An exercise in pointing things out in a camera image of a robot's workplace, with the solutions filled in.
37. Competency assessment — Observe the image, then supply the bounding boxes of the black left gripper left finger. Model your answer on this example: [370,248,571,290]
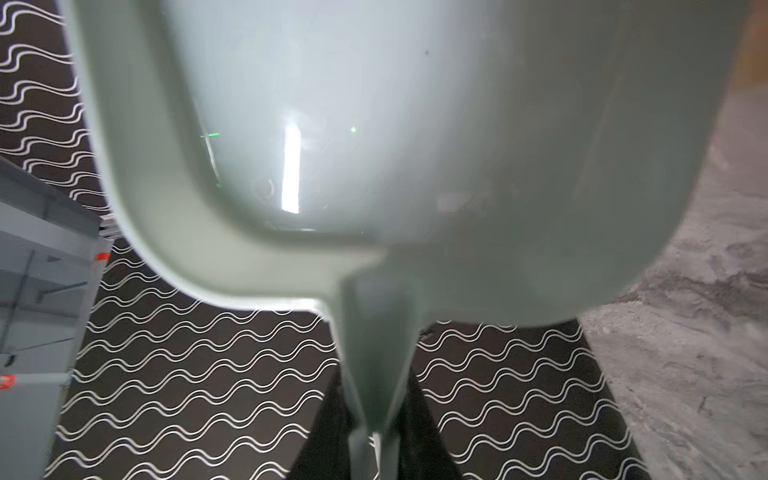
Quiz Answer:
[287,371,353,480]

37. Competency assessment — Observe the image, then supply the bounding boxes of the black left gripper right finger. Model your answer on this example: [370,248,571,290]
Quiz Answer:
[397,371,462,480]

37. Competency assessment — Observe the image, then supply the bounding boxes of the light teal plastic dustpan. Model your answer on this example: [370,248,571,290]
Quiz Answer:
[58,1,751,479]

